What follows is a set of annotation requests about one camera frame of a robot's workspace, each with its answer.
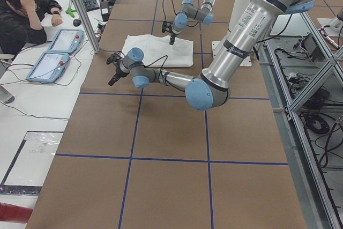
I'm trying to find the black computer mouse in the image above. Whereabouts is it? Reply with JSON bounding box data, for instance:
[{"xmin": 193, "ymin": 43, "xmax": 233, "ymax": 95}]
[{"xmin": 73, "ymin": 19, "xmax": 81, "ymax": 27}]

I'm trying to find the black keyboard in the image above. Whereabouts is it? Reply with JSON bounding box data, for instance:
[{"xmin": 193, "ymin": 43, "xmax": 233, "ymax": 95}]
[{"xmin": 82, "ymin": 0, "xmax": 100, "ymax": 12}]

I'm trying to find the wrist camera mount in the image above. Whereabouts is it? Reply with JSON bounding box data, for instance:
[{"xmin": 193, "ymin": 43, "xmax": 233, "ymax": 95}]
[
  {"xmin": 162, "ymin": 20, "xmax": 173, "ymax": 33},
  {"xmin": 106, "ymin": 51, "xmax": 124, "ymax": 66}
]

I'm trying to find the clear plastic sheet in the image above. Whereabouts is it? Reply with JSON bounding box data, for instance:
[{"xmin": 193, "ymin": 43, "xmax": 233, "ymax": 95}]
[{"xmin": 1, "ymin": 131, "xmax": 63, "ymax": 196}]

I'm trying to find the lower blue teach pendant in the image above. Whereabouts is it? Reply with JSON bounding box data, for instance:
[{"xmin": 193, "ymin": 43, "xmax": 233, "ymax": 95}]
[{"xmin": 26, "ymin": 51, "xmax": 69, "ymax": 83}]

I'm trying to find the seated person in black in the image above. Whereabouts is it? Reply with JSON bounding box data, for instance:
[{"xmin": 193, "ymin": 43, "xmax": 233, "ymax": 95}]
[{"xmin": 1, "ymin": 0, "xmax": 63, "ymax": 55}]

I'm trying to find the red fire extinguisher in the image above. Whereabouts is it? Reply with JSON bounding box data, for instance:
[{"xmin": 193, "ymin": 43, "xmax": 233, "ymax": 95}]
[{"xmin": 0, "ymin": 202, "xmax": 33, "ymax": 224}]

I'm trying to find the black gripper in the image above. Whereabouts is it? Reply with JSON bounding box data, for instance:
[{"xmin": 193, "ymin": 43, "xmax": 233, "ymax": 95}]
[
  {"xmin": 169, "ymin": 29, "xmax": 179, "ymax": 45},
  {"xmin": 108, "ymin": 64, "xmax": 129, "ymax": 86}
]

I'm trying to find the aluminium frame post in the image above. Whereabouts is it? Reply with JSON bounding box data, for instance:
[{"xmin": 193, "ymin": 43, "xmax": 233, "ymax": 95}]
[{"xmin": 72, "ymin": 0, "xmax": 100, "ymax": 54}]

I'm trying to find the blue teach pendant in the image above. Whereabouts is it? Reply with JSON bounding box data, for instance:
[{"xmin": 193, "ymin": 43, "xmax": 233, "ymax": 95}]
[
  {"xmin": 26, "ymin": 51, "xmax": 69, "ymax": 83},
  {"xmin": 48, "ymin": 29, "xmax": 84, "ymax": 54}
]

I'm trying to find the white printed t-shirt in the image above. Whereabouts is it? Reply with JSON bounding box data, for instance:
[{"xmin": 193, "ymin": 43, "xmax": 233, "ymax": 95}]
[{"xmin": 122, "ymin": 34, "xmax": 193, "ymax": 68}]

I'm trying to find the green toy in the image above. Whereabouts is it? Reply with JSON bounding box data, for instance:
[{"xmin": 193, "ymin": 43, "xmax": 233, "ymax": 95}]
[{"xmin": 65, "ymin": 8, "xmax": 77, "ymax": 18}]

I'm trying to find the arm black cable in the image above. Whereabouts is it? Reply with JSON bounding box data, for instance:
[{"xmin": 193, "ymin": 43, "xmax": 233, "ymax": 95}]
[
  {"xmin": 162, "ymin": 0, "xmax": 179, "ymax": 23},
  {"xmin": 143, "ymin": 55, "xmax": 172, "ymax": 85}
]

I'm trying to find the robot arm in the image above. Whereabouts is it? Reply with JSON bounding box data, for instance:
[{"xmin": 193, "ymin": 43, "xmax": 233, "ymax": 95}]
[
  {"xmin": 107, "ymin": 0, "xmax": 314, "ymax": 110},
  {"xmin": 162, "ymin": 0, "xmax": 216, "ymax": 45}
]

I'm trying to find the upper blue teach pendant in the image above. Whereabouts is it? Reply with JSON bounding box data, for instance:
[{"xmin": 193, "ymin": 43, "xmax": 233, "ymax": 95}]
[{"xmin": 48, "ymin": 29, "xmax": 84, "ymax": 54}]

